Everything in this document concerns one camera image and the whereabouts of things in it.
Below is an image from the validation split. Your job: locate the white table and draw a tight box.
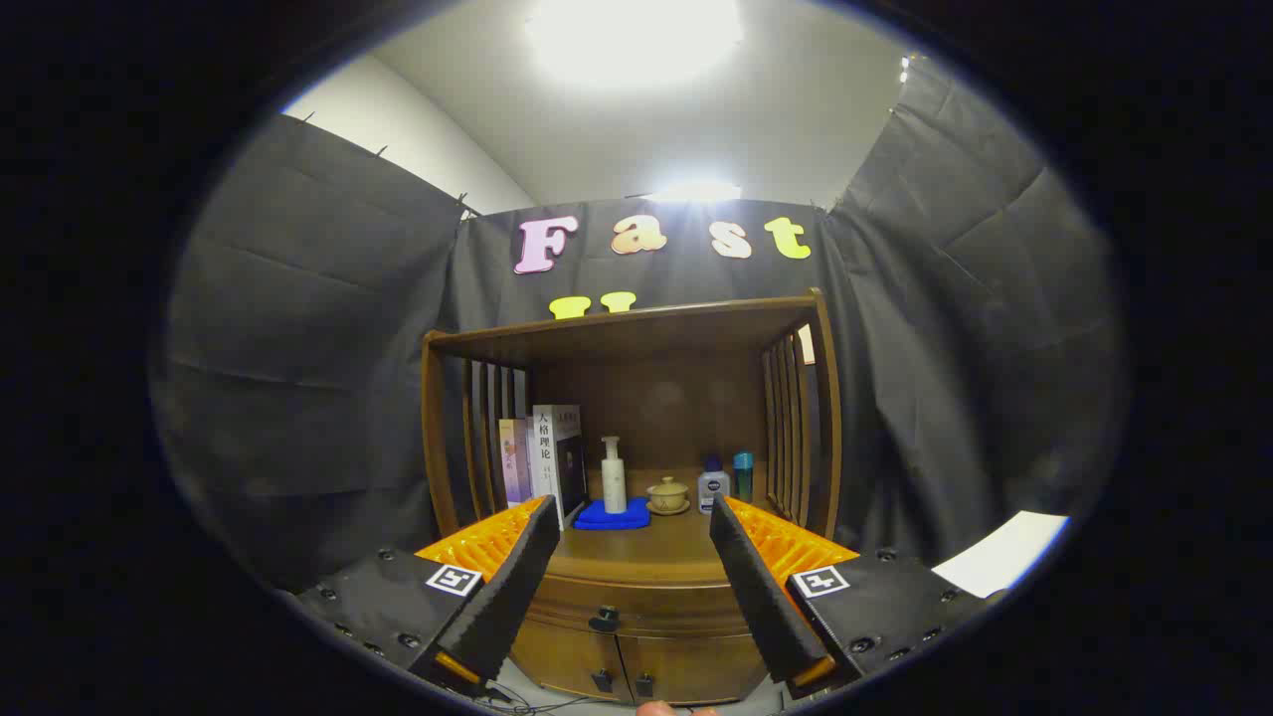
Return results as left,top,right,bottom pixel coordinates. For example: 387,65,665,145
932,511,1070,600

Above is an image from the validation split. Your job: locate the wooden drawer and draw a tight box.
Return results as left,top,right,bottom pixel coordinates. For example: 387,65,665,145
522,575,757,637

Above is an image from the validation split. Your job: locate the wooden countertop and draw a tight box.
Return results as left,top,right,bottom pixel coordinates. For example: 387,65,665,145
537,467,787,586

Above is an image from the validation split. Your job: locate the small ceiling light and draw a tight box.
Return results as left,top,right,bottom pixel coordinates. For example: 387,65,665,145
646,179,742,205

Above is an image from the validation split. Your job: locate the yellow lidded teacup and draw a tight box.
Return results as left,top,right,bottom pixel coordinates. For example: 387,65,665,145
645,476,691,516

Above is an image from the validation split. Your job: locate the wooden cabinet door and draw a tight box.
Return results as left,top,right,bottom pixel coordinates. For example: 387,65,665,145
509,622,633,702
617,631,772,707

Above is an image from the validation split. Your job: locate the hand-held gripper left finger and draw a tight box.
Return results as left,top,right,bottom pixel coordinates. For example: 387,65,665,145
295,495,563,697

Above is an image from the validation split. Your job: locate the folded blue cloth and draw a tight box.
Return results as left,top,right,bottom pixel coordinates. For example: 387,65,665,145
574,496,652,531

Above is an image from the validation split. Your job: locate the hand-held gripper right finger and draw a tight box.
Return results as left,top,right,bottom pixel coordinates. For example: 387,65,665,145
708,495,996,702

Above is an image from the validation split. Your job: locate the black backdrop cloth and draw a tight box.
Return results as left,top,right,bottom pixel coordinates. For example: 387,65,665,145
149,55,1130,598

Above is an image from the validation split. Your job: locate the pink purple book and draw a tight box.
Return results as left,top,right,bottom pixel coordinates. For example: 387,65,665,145
498,418,535,508

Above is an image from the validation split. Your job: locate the white book with dark cover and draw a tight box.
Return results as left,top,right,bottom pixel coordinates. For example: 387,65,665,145
531,404,590,531

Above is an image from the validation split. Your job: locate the white bottle with blue cap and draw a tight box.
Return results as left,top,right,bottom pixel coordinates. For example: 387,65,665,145
697,455,732,515

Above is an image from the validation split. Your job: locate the wooden cabinet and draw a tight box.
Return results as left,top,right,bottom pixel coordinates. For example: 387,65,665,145
420,288,844,707

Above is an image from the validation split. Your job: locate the white pump bottle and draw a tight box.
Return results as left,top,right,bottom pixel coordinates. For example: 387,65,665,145
601,436,629,515

